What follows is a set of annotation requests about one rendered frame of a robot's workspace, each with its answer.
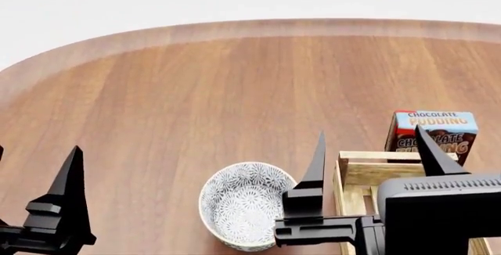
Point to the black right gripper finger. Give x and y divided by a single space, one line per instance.
434 158
311 187

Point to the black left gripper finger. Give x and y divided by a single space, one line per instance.
68 196
1 153

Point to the light wooden tray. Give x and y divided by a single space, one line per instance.
358 175

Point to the white patterned ceramic bowl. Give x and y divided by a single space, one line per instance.
244 208

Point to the chocolate pudding box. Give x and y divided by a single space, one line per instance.
444 129

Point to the grey gripper camera box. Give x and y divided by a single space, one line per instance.
442 186

